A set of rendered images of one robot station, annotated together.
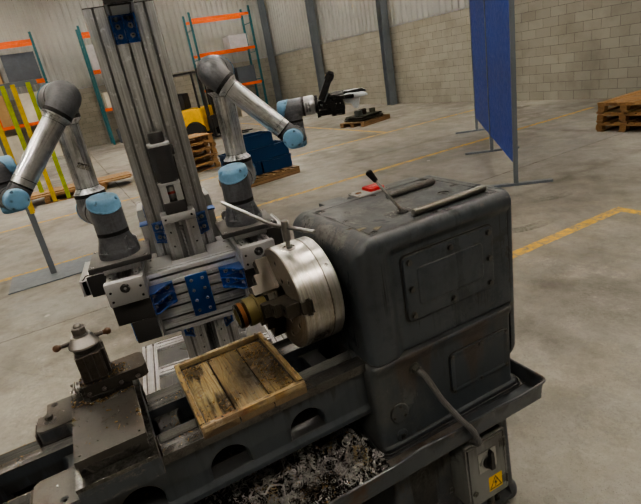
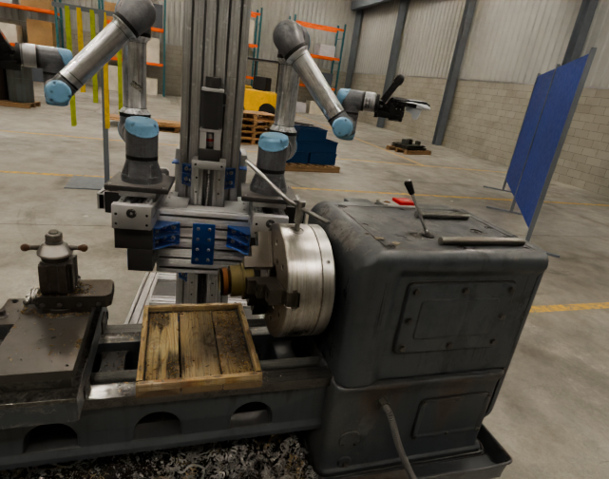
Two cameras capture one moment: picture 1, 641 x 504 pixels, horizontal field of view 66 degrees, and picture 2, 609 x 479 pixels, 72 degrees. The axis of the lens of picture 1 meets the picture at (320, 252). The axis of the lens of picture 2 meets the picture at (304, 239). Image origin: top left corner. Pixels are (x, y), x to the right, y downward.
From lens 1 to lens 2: 0.32 m
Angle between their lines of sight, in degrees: 4
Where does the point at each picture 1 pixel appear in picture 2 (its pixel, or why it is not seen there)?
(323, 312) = (307, 311)
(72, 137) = (135, 54)
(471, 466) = not seen: outside the picture
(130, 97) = (203, 36)
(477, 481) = not seen: outside the picture
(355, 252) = (364, 260)
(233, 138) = (286, 109)
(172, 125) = (233, 77)
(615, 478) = not seen: outside the picture
